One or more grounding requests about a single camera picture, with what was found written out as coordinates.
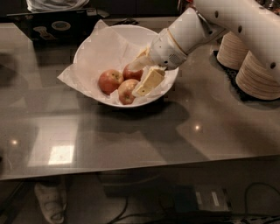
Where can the black laptop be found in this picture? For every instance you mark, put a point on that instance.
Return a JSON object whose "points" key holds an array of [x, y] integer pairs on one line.
{"points": [[57, 26]]}

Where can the white ceramic bowl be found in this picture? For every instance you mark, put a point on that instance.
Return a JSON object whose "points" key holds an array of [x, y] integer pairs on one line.
{"points": [[156, 93]]}

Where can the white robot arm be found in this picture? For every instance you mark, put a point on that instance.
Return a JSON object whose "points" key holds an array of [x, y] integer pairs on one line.
{"points": [[257, 27]]}

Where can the white paper liner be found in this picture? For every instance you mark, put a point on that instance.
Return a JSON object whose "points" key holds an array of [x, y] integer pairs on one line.
{"points": [[108, 47]]}

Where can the black rubber mat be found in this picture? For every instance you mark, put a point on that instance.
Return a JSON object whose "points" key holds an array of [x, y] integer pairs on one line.
{"points": [[231, 74]]}

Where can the red apple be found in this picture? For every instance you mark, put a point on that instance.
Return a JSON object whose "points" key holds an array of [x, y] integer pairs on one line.
{"points": [[110, 80], [127, 74], [125, 91]]}

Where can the dark box under table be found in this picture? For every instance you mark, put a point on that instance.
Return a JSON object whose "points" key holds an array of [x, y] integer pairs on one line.
{"points": [[201, 198]]}

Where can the rear stack paper bowls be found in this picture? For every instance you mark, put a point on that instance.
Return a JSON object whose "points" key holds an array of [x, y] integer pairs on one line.
{"points": [[232, 51]]}

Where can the white shoe under table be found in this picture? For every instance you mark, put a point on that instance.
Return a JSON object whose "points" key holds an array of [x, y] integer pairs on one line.
{"points": [[52, 201]]}

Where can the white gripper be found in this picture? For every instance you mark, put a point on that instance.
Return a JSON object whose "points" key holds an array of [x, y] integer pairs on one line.
{"points": [[165, 52]]}

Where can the front stack paper bowls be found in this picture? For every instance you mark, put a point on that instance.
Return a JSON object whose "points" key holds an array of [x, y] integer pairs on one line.
{"points": [[255, 80]]}

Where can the stack paper bowls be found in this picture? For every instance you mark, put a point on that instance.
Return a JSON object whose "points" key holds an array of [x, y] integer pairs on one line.
{"points": [[232, 51], [255, 80]]}

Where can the person in grey shirt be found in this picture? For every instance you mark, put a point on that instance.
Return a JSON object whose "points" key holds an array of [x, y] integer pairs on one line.
{"points": [[55, 5]]}

